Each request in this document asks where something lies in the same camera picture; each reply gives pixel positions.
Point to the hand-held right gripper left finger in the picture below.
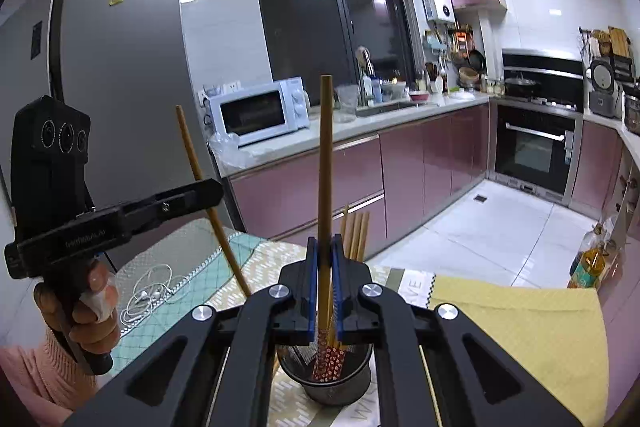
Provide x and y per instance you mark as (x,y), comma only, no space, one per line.
(312,302)

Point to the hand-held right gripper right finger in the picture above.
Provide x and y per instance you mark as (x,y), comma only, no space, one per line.
(337,302)

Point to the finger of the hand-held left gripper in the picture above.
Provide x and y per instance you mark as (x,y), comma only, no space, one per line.
(175,204)

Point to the bamboo chopstick red patterned tip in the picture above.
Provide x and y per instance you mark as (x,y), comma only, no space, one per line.
(325,157)
(189,147)

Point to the bunch of bamboo chopsticks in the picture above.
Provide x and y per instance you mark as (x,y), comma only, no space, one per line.
(357,232)

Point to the black mesh pen holder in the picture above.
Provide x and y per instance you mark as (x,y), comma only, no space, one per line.
(325,394)

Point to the person's left hand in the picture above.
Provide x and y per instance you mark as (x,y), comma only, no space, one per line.
(102,329)

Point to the green beige patterned tablecloth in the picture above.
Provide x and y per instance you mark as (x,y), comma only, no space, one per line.
(200,247)

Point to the clear plastic bag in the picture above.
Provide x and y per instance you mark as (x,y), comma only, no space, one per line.
(227,152)

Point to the grey refrigerator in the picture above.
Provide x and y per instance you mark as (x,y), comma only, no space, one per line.
(130,82)

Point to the pink kitchen base cabinets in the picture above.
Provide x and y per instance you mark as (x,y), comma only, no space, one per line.
(595,162)
(400,167)

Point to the white microwave oven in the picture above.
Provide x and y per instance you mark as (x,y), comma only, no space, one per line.
(295,104)

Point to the light stone kitchen countertop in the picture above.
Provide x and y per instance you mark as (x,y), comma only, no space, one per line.
(345,129)

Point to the yellow cloth white lettered band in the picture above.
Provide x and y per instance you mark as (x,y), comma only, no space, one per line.
(525,332)

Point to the clear plastic jug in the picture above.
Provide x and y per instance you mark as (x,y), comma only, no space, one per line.
(346,104)

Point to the blue soap bottle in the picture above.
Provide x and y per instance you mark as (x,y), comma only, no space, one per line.
(378,93)

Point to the dark sliding window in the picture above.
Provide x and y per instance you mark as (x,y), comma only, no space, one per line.
(300,32)

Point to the white soap bottle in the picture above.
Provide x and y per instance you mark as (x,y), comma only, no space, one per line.
(368,89)

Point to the pink bowl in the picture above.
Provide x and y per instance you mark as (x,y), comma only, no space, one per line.
(419,97)

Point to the metal kitchen faucet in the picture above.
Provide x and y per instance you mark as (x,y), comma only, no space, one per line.
(367,67)

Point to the white plate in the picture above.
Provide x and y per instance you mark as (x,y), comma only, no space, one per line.
(460,95)

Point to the black built-in oven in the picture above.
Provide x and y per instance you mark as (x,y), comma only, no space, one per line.
(530,152)

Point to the cooking oil bottle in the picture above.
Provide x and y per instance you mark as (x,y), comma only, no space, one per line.
(587,269)

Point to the woven brown basket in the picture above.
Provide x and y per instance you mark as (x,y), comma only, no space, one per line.
(469,78)

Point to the hanging black frying pan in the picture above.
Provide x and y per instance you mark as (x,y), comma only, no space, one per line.
(476,61)

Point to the black wok with lid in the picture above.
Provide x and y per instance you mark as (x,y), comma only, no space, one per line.
(522,86)

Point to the black range hood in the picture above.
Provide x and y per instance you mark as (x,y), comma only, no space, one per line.
(540,62)

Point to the grey rice cooker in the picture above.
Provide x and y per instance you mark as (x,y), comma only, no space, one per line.
(605,87)

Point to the black cooking pot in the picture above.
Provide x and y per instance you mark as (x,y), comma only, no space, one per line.
(632,112)

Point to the wooden cutting board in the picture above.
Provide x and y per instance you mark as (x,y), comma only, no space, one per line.
(620,42)

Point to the white wall socket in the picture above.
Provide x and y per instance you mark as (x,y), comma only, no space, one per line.
(231,85)

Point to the cluttered wall utensil rack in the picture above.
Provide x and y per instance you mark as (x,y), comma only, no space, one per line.
(447,42)

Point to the black wall storage rack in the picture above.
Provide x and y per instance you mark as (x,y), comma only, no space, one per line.
(625,67)

